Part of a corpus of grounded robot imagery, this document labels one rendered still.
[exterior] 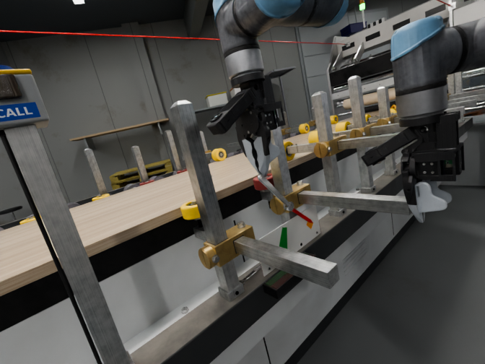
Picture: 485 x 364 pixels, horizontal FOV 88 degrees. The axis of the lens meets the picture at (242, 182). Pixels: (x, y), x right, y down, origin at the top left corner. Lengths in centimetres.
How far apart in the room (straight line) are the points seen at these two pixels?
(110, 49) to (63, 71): 91
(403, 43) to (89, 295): 66
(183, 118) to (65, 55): 548
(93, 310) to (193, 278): 38
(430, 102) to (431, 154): 9
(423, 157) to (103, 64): 558
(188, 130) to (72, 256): 29
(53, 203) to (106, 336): 24
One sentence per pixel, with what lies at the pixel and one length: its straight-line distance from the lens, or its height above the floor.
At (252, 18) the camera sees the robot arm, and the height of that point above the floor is 125.
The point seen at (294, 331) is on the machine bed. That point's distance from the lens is 128.
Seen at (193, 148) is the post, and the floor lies 106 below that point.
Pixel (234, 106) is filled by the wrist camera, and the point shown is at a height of 112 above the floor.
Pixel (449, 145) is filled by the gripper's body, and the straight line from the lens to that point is 56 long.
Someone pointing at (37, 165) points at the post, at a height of 109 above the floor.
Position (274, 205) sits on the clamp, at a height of 85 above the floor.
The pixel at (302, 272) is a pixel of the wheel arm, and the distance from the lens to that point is 47.
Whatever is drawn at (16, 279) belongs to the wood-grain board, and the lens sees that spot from 70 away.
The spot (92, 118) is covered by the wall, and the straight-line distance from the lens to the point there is 569.
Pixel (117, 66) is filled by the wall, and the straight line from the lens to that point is 575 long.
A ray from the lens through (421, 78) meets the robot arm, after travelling 54.
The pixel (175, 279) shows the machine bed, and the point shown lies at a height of 70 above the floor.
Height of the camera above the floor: 108
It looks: 12 degrees down
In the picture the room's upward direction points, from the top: 13 degrees counter-clockwise
